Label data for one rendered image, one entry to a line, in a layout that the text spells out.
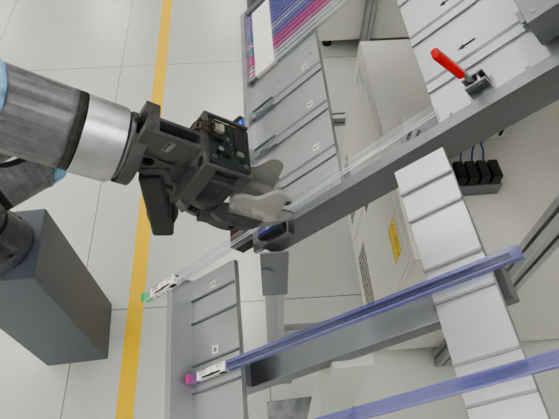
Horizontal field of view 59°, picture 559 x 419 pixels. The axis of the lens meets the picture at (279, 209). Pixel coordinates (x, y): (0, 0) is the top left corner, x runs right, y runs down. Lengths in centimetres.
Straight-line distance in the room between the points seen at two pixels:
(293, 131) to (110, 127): 56
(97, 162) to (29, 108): 7
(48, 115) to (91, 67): 205
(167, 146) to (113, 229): 140
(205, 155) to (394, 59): 102
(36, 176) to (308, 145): 54
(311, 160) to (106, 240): 110
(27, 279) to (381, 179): 78
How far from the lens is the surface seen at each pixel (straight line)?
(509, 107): 73
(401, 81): 137
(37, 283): 120
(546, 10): 70
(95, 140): 46
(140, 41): 259
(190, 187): 49
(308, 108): 97
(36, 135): 46
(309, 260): 170
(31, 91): 46
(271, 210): 55
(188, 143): 47
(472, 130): 74
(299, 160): 91
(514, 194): 120
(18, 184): 108
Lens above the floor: 149
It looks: 56 degrees down
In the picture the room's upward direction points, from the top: straight up
